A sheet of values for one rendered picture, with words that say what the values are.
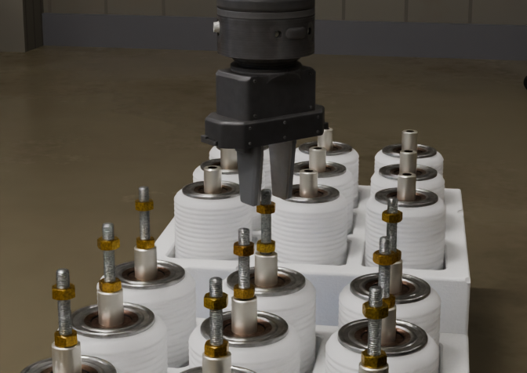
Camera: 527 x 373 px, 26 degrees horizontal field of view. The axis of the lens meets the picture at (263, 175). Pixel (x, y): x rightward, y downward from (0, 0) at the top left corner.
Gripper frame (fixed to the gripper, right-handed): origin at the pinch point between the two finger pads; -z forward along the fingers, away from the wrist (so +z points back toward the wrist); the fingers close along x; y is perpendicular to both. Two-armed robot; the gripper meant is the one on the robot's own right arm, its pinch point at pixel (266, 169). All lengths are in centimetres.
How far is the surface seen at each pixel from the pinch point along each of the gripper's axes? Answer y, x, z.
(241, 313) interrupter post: -8.8, -9.4, -9.2
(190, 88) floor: 201, 124, -36
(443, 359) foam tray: -11.7, 12.3, -18.3
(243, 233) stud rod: -8.5, -8.9, -2.4
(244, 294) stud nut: -8.9, -9.1, -7.6
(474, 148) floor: 96, 135, -36
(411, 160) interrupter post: 20.2, 38.9, -9.1
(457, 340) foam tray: -9.4, 16.7, -18.3
